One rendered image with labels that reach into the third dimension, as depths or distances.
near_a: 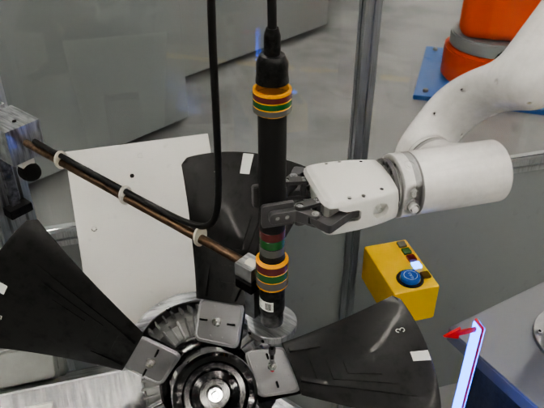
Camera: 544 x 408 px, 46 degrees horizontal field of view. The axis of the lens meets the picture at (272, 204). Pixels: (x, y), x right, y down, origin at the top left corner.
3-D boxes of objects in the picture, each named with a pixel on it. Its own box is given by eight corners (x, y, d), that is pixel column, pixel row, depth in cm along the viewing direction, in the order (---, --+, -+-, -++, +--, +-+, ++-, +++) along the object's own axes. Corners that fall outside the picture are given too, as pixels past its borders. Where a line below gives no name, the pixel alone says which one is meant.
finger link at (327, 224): (354, 237, 75) (307, 230, 76) (363, 201, 81) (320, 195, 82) (354, 229, 74) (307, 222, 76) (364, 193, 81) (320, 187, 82)
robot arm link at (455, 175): (393, 140, 86) (426, 163, 78) (481, 129, 89) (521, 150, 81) (391, 197, 90) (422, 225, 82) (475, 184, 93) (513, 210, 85)
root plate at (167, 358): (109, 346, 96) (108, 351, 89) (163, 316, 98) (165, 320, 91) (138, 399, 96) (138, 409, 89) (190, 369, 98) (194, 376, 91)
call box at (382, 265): (359, 282, 146) (363, 245, 140) (401, 274, 148) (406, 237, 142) (388, 332, 133) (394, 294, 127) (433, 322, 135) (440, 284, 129)
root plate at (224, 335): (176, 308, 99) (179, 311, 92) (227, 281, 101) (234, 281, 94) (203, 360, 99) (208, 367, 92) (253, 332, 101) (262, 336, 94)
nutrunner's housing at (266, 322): (252, 339, 93) (245, 28, 67) (269, 325, 95) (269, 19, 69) (274, 353, 91) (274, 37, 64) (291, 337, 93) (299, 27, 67)
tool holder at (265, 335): (226, 322, 92) (223, 269, 87) (258, 296, 97) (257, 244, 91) (275, 353, 87) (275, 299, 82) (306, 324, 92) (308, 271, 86)
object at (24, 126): (-16, 152, 122) (-28, 112, 117) (16, 138, 126) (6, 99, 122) (14, 171, 117) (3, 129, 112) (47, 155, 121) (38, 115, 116)
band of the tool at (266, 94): (244, 112, 72) (244, 89, 70) (269, 99, 75) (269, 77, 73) (274, 125, 70) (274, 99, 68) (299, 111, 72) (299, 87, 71)
